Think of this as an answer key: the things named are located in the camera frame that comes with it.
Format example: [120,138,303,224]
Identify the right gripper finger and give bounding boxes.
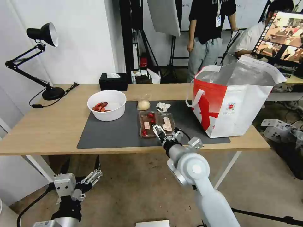
[152,124,167,141]
[169,127,185,144]

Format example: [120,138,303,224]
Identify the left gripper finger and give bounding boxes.
[56,158,71,177]
[81,155,104,188]

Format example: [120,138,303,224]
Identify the bun in clear plastic bag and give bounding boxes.
[137,94,152,111]

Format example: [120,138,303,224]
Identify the white plastic bag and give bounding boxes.
[146,68,162,84]

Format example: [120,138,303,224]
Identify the white and red takeout bag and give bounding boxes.
[185,55,287,139]

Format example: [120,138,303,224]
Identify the black bag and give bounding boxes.
[275,129,303,181]

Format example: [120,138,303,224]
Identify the large crumpled receipt paper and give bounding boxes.
[161,116,174,132]

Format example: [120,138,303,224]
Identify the clear plastic food tray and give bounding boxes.
[138,110,176,140]

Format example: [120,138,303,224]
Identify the crumpled white paper tissue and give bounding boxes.
[156,102,172,113]

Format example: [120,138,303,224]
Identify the white table leg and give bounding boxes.
[214,151,243,190]
[24,155,56,184]

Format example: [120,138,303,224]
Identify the grey table mat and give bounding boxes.
[76,100,231,150]

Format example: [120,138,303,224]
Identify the white round paper bowl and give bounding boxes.
[87,90,127,122]

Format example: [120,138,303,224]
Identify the red crawfish shells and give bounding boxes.
[92,101,112,112]

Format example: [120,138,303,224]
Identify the black tissue box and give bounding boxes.
[99,73,128,92]

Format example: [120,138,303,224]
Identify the red box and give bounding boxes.
[139,55,149,69]

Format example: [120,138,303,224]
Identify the black desk lamp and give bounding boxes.
[5,22,66,101]

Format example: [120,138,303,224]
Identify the white robot front shell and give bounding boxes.
[135,220,171,227]

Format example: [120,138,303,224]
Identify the white printed cardboard box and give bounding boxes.
[261,119,298,144]

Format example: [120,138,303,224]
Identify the white side desk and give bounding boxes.
[266,75,303,102]

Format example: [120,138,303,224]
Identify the white reflector panel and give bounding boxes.
[146,0,182,37]

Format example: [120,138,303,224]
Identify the standing person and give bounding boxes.
[186,0,239,84]

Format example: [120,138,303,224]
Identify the seated person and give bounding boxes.
[228,0,295,60]

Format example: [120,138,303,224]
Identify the computer monitor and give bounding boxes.
[251,10,303,69]

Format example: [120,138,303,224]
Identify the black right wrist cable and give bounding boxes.
[176,128,193,143]

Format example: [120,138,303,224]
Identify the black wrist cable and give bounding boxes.
[176,128,193,143]
[16,183,58,227]

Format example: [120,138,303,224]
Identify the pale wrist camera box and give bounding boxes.
[54,173,77,197]

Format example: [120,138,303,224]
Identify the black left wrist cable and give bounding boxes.
[16,183,58,227]

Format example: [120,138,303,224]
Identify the black lamp cable with switch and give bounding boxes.
[29,82,80,109]

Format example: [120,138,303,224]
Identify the black metal frame stand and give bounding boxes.
[122,0,145,84]

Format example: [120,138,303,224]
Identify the black floor cable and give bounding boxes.
[230,207,303,225]

